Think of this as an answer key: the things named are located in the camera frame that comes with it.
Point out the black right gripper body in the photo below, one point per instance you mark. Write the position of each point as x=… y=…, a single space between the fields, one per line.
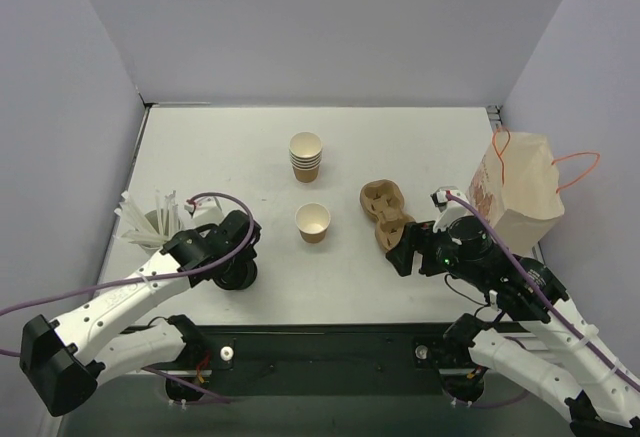
x=417 y=245

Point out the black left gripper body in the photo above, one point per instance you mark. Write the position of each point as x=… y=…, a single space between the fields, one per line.
x=238 y=227

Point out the brown paper cup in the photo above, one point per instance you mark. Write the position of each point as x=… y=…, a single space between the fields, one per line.
x=312 y=221

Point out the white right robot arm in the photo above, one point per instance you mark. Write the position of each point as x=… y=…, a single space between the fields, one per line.
x=588 y=385

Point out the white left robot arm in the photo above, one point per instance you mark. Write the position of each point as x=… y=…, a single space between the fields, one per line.
x=67 y=358

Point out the white cup holding straws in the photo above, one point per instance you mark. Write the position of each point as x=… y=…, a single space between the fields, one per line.
x=160 y=234

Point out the stack of black cup lids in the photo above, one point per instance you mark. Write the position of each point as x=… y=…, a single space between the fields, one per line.
x=238 y=275

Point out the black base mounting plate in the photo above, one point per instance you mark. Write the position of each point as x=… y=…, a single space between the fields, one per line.
x=332 y=360

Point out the stack of brown paper cups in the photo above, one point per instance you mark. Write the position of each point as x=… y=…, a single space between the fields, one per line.
x=305 y=153

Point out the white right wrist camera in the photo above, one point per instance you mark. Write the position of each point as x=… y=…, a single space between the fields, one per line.
x=446 y=200

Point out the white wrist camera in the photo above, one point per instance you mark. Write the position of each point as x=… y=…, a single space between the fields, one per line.
x=204 y=211
x=446 y=200

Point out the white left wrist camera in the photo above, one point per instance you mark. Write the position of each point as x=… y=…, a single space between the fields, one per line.
x=204 y=211

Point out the paper bag with orange handles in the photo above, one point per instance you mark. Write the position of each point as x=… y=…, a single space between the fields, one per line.
x=516 y=187

